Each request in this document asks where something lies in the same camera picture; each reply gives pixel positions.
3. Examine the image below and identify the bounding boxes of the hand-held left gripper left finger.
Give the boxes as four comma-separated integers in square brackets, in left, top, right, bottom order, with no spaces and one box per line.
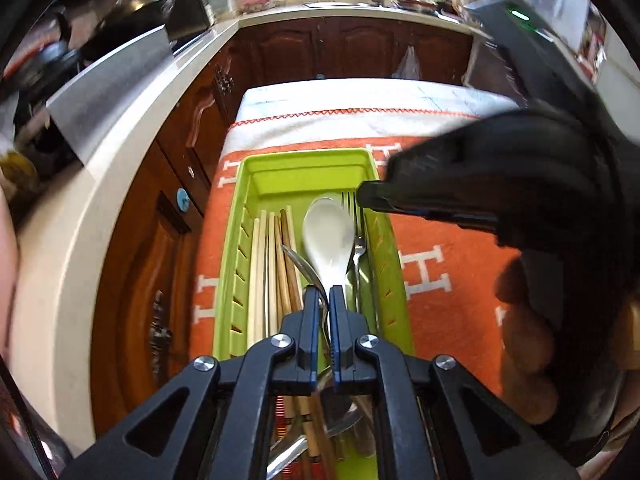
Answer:
[60,285,323,480]

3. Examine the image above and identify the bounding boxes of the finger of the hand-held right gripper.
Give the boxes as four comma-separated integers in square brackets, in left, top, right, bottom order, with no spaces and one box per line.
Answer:
[356,180,501,233]
[386,110,606,211]

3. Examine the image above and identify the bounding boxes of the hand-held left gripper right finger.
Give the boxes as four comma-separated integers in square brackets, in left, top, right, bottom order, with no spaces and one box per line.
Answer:
[329,285,581,480]

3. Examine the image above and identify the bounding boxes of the large metal spoon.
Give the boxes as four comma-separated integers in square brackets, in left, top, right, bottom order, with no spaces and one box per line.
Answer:
[281,243,331,361]

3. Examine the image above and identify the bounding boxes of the pale chopstick red bands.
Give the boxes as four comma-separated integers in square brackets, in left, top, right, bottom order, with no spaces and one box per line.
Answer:
[246,216,262,348]
[257,209,270,341]
[267,211,280,336]

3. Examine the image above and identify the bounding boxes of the long brown wooden chopstick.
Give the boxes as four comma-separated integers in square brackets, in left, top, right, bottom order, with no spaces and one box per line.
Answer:
[284,205,305,313]
[277,209,296,321]

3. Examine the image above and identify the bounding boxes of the metal fork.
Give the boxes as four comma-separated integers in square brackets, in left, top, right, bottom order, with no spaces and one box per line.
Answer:
[341,189,378,321]

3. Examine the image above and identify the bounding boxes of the white spoon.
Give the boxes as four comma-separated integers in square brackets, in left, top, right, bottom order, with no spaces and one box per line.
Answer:
[301,196,357,301]

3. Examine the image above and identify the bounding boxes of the green plastic utensil tray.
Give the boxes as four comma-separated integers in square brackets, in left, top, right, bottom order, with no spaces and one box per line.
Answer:
[212,147,417,480]

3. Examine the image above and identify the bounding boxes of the person's right hand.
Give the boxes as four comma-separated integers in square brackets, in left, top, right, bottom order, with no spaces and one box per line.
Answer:
[494,260,560,423]

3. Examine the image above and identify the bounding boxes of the orange patterned blanket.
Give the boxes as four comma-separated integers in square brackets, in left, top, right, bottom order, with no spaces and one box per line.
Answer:
[189,109,531,401]

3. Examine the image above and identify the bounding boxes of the hanging clear plastic bag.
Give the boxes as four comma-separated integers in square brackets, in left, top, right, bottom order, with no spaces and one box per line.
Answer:
[395,45,420,81]

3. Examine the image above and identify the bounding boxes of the stacked pans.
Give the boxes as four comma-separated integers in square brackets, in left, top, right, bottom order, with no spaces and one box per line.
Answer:
[397,0,451,13]

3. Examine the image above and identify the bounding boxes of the brown wooden cabinets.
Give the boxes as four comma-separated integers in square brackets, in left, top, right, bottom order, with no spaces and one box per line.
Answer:
[92,15,476,436]

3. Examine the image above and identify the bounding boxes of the steel sink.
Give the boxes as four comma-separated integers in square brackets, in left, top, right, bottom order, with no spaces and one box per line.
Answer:
[302,0,381,9]

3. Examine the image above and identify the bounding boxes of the white kitchen counter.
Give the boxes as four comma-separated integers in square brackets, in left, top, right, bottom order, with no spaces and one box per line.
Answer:
[10,0,491,456]

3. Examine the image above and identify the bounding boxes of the dark splash guard panel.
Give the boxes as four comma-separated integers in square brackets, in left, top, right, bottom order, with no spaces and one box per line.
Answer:
[167,0,211,41]

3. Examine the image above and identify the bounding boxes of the steel splash guard panel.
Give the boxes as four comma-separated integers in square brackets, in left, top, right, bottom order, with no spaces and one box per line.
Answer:
[45,25,173,166]

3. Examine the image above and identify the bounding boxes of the yellow plastic bag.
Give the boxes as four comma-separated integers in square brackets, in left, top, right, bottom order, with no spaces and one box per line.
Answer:
[0,152,38,201]

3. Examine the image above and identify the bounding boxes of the black wok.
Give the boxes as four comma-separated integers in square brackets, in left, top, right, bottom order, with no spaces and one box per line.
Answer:
[82,0,233,61]

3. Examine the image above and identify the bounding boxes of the black pot red trim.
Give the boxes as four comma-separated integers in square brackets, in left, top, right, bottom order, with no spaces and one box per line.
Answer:
[10,10,96,111]

